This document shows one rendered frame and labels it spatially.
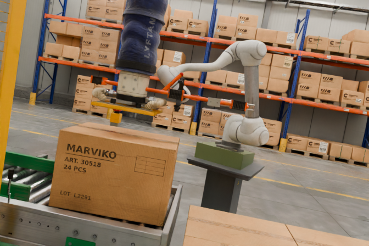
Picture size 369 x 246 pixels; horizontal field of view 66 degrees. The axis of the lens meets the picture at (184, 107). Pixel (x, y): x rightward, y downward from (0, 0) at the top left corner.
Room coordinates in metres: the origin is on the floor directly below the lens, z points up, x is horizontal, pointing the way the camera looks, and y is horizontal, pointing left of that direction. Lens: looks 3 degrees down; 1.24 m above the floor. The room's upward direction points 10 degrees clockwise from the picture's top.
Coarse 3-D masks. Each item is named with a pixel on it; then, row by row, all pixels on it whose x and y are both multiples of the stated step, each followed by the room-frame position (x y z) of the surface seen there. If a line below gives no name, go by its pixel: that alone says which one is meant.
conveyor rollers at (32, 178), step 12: (12, 168) 1.84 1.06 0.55; (24, 168) 1.94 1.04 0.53; (12, 180) 1.69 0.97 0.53; (24, 180) 1.68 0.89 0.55; (36, 180) 1.80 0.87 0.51; (48, 180) 1.77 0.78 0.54; (36, 192) 1.54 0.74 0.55; (48, 192) 1.61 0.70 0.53; (168, 204) 1.68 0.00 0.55; (156, 228) 1.37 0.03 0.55
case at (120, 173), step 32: (64, 128) 1.45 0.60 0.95; (96, 128) 1.61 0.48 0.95; (64, 160) 1.41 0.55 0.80; (96, 160) 1.40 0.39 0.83; (128, 160) 1.40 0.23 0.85; (160, 160) 1.40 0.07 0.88; (64, 192) 1.41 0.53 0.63; (96, 192) 1.40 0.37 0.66; (128, 192) 1.40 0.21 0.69; (160, 192) 1.39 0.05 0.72; (160, 224) 1.39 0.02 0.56
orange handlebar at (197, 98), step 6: (108, 84) 1.59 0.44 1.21; (114, 84) 1.58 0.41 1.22; (150, 90) 1.56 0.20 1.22; (156, 90) 1.56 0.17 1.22; (162, 90) 1.56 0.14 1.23; (186, 96) 1.55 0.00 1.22; (192, 96) 1.55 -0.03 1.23; (198, 96) 1.56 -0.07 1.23; (222, 102) 1.54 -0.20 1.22; (228, 102) 1.54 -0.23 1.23
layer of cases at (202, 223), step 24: (192, 216) 1.58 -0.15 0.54; (216, 216) 1.64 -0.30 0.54; (240, 216) 1.70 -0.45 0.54; (192, 240) 1.32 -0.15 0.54; (216, 240) 1.36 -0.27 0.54; (240, 240) 1.40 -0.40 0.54; (264, 240) 1.45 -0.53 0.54; (288, 240) 1.50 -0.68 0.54; (312, 240) 1.55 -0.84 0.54; (336, 240) 1.60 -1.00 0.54; (360, 240) 1.66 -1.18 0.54
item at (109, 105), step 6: (96, 102) 1.47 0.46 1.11; (102, 102) 1.48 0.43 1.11; (108, 102) 1.52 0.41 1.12; (114, 102) 1.50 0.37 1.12; (114, 108) 1.46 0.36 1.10; (120, 108) 1.46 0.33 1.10; (126, 108) 1.45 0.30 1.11; (132, 108) 1.46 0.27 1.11; (138, 108) 1.47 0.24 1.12; (144, 114) 1.45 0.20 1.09; (150, 114) 1.45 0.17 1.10; (156, 114) 1.53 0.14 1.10
